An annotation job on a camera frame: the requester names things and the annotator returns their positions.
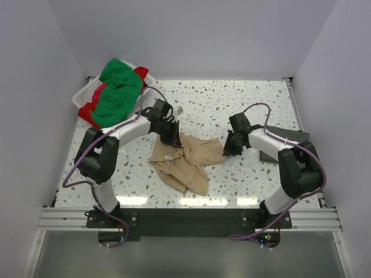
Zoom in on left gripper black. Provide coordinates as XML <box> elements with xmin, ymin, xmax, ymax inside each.
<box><xmin>157</xmin><ymin>119</ymin><xmax>181</xmax><ymax>147</ymax></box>

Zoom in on beige t shirt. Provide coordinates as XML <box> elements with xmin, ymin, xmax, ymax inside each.
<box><xmin>148</xmin><ymin>133</ymin><xmax>226</xmax><ymax>196</ymax></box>

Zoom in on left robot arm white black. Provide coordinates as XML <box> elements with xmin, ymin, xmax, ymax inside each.
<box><xmin>74</xmin><ymin>100</ymin><xmax>181</xmax><ymax>227</ymax></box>

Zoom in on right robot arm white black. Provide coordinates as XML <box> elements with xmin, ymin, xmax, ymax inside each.
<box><xmin>223</xmin><ymin>113</ymin><xmax>325</xmax><ymax>228</ymax></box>

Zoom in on folded dark grey t shirt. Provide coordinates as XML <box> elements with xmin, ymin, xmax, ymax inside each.
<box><xmin>260</xmin><ymin>125</ymin><xmax>311</xmax><ymax>163</ymax></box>

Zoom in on green t shirt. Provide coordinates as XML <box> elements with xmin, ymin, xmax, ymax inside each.
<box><xmin>91</xmin><ymin>58</ymin><xmax>143</xmax><ymax>128</ymax></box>

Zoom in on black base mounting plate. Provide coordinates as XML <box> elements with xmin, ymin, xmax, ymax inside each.
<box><xmin>85</xmin><ymin>208</ymin><xmax>293</xmax><ymax>247</ymax></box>

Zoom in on pink garment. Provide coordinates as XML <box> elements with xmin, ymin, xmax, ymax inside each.
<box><xmin>92</xmin><ymin>83</ymin><xmax>107</xmax><ymax>102</ymax></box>

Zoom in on red t shirt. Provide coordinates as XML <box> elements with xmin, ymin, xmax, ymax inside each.
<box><xmin>78</xmin><ymin>67</ymin><xmax>148</xmax><ymax>129</ymax></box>

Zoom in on white plastic laundry basket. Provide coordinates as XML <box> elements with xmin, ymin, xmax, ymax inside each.
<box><xmin>72</xmin><ymin>60</ymin><xmax>155</xmax><ymax>109</ymax></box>

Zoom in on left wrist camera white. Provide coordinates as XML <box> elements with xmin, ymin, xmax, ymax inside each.
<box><xmin>175</xmin><ymin>106</ymin><xmax>183</xmax><ymax>115</ymax></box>

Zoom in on aluminium frame rail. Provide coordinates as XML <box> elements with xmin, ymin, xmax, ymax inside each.
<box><xmin>37</xmin><ymin>207</ymin><xmax>342</xmax><ymax>232</ymax></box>

